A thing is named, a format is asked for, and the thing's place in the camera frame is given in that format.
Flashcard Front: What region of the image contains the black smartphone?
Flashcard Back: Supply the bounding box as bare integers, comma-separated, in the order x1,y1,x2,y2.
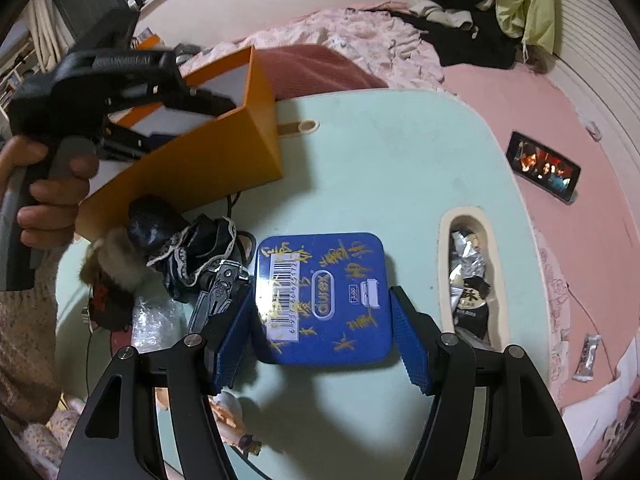
505,131,583,205

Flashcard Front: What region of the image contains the person's floral pajama leg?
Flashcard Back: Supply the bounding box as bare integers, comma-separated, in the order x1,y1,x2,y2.
17,400,86,480

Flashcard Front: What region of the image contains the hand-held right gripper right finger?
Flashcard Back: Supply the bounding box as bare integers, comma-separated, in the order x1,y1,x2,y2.
387,285,583,480

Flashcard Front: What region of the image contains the pile of black clothes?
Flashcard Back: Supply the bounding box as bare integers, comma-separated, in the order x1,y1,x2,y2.
400,0,518,68

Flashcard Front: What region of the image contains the white printed sheet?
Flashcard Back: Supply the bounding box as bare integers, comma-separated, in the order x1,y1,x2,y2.
560,350,640,476

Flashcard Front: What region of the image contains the dusty pink pillow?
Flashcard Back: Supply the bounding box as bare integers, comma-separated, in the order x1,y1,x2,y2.
260,44,388,101

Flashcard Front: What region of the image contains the crumpled silver foil wrapper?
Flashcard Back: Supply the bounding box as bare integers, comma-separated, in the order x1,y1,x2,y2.
450,230,486,286

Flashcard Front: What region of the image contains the dark glossy pouch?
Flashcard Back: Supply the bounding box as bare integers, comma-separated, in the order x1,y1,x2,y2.
126,197,183,256

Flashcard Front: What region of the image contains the brown fluffy item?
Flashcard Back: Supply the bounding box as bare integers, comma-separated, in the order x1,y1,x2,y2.
520,45,556,76

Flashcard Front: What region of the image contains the black snack packet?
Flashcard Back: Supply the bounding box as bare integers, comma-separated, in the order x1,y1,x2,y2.
450,277,493,342

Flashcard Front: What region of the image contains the red small object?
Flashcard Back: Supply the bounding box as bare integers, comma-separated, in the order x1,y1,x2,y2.
90,270,133,333

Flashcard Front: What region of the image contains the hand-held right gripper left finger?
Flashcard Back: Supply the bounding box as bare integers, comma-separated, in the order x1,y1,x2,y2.
56,287,258,480

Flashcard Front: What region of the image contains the black lace cloth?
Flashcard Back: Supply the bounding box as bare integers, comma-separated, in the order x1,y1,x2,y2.
147,214,256,303

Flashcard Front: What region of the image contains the beige curtain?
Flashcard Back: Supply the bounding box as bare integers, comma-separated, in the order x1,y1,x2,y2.
25,0,62,72

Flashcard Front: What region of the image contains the person's left forearm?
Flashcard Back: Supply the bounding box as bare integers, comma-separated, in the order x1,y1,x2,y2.
0,245,91,421

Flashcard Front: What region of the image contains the blue tin box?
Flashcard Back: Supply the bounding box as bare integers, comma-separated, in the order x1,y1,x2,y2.
252,232,392,367

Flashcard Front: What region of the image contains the white snack bar wrapper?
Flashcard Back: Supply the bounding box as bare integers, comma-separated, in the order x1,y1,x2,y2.
572,332,601,383

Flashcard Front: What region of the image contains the clear plastic wrap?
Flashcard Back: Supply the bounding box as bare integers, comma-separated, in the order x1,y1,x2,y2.
131,295,196,356

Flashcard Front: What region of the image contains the white curved headboard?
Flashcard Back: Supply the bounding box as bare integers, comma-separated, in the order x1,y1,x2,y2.
132,0,446,51

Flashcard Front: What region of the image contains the white louvred door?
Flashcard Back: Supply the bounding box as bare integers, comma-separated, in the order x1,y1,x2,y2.
550,0,640,161

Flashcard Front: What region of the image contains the beige crumpled garment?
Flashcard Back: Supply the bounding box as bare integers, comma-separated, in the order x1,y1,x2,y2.
410,0,473,28

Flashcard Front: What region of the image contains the light green hanging garment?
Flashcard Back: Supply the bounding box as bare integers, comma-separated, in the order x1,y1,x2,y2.
475,0,557,56

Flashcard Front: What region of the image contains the cream small figurine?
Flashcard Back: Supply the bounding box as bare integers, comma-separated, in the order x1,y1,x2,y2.
207,390,263,457

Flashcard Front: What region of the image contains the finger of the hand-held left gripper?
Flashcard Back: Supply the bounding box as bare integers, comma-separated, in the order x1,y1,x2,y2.
100,122,152,160
162,85,237,120

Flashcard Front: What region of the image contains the person's left hand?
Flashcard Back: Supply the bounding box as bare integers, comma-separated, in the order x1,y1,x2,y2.
0,137,101,252

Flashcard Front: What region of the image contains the orange cardboard box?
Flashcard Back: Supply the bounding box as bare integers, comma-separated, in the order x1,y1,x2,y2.
75,35,285,241

